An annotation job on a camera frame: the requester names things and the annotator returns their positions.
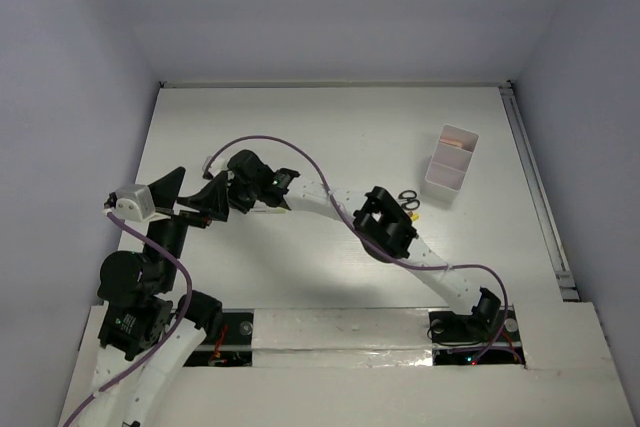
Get pink eraser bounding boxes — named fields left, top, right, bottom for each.
left=439, top=137, right=470, bottom=151

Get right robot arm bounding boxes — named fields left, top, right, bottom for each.
left=226, top=150, right=502, bottom=344

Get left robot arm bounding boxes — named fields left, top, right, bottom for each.
left=76, top=167, right=230, bottom=426

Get white front platform board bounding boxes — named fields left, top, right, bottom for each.
left=58, top=300, right=630, bottom=427

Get white compartment pen holder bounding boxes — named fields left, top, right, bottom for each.
left=420, top=125, right=479, bottom=205

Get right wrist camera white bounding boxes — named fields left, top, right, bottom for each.
left=202, top=156, right=227, bottom=180

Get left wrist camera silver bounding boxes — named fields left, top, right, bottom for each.
left=103, top=184, right=169, bottom=223

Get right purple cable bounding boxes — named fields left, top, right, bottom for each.
left=205, top=135, right=509, bottom=365

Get purple cable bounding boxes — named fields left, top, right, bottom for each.
left=205, top=135, right=509, bottom=365
left=61, top=211, right=195, bottom=427

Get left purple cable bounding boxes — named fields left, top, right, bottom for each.
left=61, top=211, right=195, bottom=427

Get black handled scissors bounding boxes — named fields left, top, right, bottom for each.
left=397, top=189, right=421, bottom=212

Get right side aluminium rail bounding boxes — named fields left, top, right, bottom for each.
left=499, top=83, right=581, bottom=302

